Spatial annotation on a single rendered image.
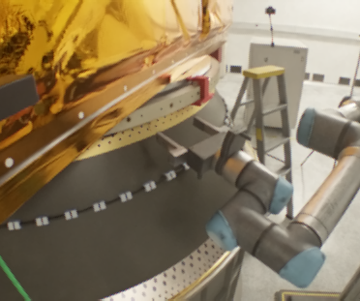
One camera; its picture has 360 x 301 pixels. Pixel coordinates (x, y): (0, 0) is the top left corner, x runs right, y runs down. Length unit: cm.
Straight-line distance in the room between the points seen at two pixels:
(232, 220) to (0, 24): 45
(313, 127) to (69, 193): 68
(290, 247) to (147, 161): 50
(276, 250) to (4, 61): 46
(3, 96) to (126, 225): 60
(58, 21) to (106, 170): 49
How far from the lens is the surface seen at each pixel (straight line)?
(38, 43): 33
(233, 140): 53
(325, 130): 73
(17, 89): 27
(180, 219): 86
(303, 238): 47
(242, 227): 48
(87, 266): 80
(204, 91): 92
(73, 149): 44
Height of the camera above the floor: 196
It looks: 30 degrees down
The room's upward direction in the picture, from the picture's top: 1 degrees counter-clockwise
